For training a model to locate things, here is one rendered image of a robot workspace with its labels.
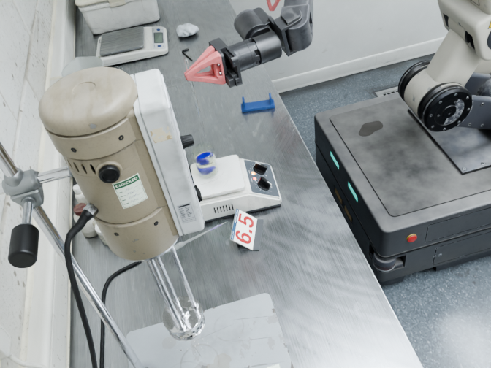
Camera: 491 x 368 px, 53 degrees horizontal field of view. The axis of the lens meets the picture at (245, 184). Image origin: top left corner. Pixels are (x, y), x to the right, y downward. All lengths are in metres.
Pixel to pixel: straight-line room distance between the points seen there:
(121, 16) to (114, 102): 1.58
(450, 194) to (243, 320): 0.98
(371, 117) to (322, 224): 0.97
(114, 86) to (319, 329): 0.65
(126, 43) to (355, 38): 1.41
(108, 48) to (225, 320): 1.18
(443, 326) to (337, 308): 0.92
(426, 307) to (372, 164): 0.54
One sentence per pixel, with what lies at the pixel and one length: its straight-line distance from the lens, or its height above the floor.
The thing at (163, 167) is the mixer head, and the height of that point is 1.27.
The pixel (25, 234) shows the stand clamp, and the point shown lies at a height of 1.26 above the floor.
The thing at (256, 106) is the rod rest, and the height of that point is 0.76.
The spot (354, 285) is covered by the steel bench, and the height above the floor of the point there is 0.75.
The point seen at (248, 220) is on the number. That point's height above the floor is 0.77.
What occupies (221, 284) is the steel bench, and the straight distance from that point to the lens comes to 1.07.
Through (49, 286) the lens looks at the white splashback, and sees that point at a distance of 1.07.
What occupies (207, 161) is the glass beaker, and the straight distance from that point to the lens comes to 1.12.
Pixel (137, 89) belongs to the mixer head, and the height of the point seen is 1.35.
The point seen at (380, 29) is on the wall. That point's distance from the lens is 2.91.
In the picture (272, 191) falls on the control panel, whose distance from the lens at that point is 1.17.
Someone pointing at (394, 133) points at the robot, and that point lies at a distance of 1.97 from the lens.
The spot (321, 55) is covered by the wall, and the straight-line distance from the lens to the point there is 2.83.
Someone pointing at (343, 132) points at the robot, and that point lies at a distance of 1.97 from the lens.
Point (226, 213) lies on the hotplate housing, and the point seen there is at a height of 0.77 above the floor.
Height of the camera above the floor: 1.63
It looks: 45 degrees down
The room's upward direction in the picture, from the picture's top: 11 degrees counter-clockwise
